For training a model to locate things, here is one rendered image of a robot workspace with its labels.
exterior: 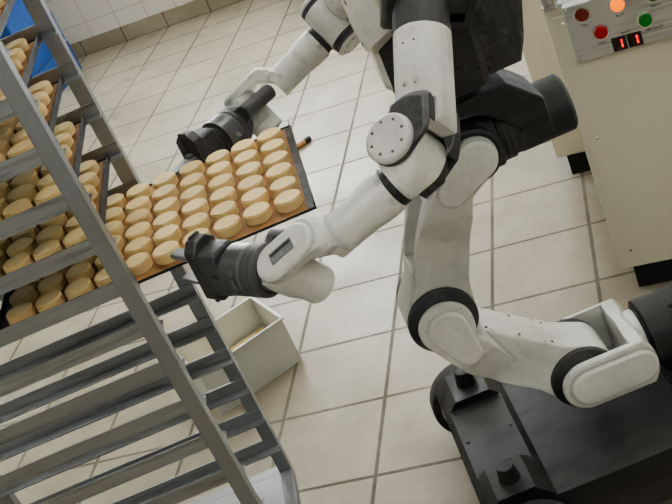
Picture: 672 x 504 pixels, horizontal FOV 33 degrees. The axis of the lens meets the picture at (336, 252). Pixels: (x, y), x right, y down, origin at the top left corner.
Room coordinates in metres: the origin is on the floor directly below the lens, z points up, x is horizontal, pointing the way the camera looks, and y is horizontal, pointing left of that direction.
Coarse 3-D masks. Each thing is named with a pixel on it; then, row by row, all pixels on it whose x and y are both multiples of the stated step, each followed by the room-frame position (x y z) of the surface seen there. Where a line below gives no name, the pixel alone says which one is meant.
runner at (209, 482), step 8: (240, 464) 1.73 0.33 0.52; (216, 472) 1.73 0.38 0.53; (200, 480) 1.73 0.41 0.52; (208, 480) 1.73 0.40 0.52; (216, 480) 1.73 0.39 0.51; (224, 480) 1.73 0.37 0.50; (184, 488) 1.74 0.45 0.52; (192, 488) 1.73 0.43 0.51; (200, 488) 1.73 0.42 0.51; (208, 488) 1.73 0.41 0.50; (160, 496) 1.74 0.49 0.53; (168, 496) 1.74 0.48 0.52; (176, 496) 1.74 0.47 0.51; (184, 496) 1.74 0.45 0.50; (192, 496) 1.73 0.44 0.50
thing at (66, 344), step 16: (192, 288) 2.15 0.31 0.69; (160, 304) 2.15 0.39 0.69; (176, 304) 2.14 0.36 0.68; (112, 320) 2.16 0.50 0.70; (128, 320) 2.15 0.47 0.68; (80, 336) 2.16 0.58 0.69; (96, 336) 2.16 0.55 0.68; (32, 352) 2.17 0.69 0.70; (48, 352) 2.16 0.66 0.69; (64, 352) 2.15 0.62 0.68; (0, 368) 2.17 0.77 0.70; (16, 368) 2.17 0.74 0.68
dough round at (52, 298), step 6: (48, 294) 1.80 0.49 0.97; (54, 294) 1.79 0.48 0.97; (60, 294) 1.79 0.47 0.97; (42, 300) 1.79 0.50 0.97; (48, 300) 1.78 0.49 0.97; (54, 300) 1.77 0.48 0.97; (60, 300) 1.78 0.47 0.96; (36, 306) 1.78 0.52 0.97; (42, 306) 1.77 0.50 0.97; (48, 306) 1.77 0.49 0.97; (54, 306) 1.77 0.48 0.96
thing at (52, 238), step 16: (80, 176) 2.05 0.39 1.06; (96, 176) 2.03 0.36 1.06; (96, 192) 1.97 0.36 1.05; (96, 208) 1.91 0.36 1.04; (48, 224) 1.89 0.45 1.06; (64, 224) 1.90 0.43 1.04; (16, 240) 1.90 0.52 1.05; (32, 240) 1.86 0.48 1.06; (48, 240) 1.83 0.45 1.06; (64, 240) 1.78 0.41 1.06; (80, 240) 1.77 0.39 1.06; (0, 256) 1.85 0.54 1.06; (16, 256) 1.81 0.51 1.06; (32, 256) 1.83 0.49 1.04; (0, 272) 1.80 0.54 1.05
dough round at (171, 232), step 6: (162, 228) 1.86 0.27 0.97; (168, 228) 1.85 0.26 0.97; (174, 228) 1.84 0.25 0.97; (156, 234) 1.85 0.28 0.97; (162, 234) 1.84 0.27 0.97; (168, 234) 1.83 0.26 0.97; (174, 234) 1.83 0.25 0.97; (180, 234) 1.84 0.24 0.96; (156, 240) 1.83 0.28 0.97; (162, 240) 1.82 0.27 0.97; (168, 240) 1.82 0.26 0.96; (174, 240) 1.82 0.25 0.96
